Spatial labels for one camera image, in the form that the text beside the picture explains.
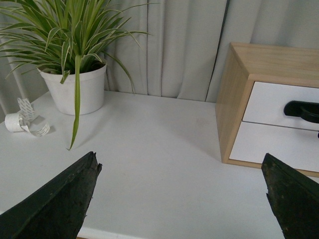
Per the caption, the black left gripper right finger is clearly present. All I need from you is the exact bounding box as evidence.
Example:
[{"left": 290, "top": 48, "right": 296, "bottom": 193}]
[{"left": 261, "top": 153, "right": 319, "bottom": 239}]

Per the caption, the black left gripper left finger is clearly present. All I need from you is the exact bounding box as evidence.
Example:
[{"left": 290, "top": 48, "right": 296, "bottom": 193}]
[{"left": 0, "top": 151, "right": 102, "bottom": 239}]

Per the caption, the grey curtain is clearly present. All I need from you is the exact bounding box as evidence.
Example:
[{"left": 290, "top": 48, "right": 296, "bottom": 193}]
[{"left": 0, "top": 0, "right": 319, "bottom": 120}]

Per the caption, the wooden drawer cabinet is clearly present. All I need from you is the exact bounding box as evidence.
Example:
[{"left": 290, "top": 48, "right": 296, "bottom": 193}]
[{"left": 215, "top": 43, "right": 319, "bottom": 177}]

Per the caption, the green spider plant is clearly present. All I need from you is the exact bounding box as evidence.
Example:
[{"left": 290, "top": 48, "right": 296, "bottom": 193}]
[{"left": 0, "top": 0, "right": 144, "bottom": 142}]

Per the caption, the white plant pot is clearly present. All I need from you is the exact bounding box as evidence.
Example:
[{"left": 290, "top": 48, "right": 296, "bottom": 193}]
[{"left": 39, "top": 56, "right": 107, "bottom": 115}]

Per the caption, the white curled tape strip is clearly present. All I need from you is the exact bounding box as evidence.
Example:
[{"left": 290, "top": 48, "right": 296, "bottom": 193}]
[{"left": 4, "top": 98, "right": 50, "bottom": 137}]

